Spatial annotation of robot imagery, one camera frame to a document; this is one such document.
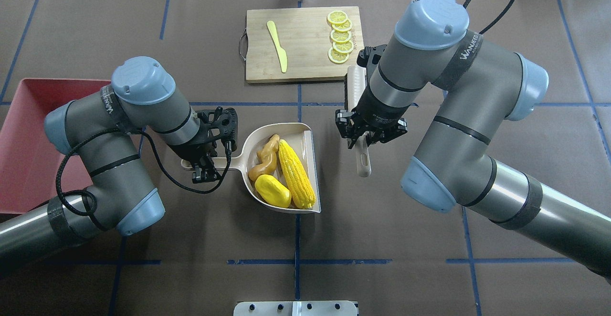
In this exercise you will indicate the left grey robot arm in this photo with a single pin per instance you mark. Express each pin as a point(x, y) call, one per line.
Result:
point(101, 183)

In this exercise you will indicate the pink plastic bin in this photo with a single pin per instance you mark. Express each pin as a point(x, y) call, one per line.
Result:
point(28, 161)

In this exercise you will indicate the lemon slice top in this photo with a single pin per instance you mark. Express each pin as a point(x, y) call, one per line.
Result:
point(337, 17)

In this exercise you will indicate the lemon slice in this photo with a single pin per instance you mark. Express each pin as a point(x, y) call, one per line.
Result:
point(337, 17)
point(345, 26)
point(343, 47)
point(337, 57)
point(340, 36)

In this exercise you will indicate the lemon slice bottom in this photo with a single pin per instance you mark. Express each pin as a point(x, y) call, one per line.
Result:
point(337, 57)

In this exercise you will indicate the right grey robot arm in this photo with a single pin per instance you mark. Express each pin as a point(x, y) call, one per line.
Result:
point(485, 84)

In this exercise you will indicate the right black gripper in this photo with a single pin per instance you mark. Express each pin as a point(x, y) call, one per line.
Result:
point(375, 109)

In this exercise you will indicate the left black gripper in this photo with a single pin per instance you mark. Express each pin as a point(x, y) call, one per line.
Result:
point(191, 151)

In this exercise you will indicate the beige plastic dustpan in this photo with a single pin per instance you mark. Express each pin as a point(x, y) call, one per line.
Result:
point(292, 145)

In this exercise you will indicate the bamboo cutting board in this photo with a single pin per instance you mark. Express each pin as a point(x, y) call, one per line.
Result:
point(304, 34)

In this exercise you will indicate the tan toy ginger root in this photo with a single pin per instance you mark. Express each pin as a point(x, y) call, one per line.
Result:
point(267, 161)

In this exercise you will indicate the yellow plastic knife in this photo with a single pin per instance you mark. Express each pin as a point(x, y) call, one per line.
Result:
point(281, 53)

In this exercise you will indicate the yellow toy potato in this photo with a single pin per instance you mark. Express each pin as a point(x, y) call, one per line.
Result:
point(273, 191)

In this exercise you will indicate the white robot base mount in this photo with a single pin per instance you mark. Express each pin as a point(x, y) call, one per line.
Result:
point(297, 308)

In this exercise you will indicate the yellow toy corn cob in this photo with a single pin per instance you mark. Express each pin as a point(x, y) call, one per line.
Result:
point(296, 177)

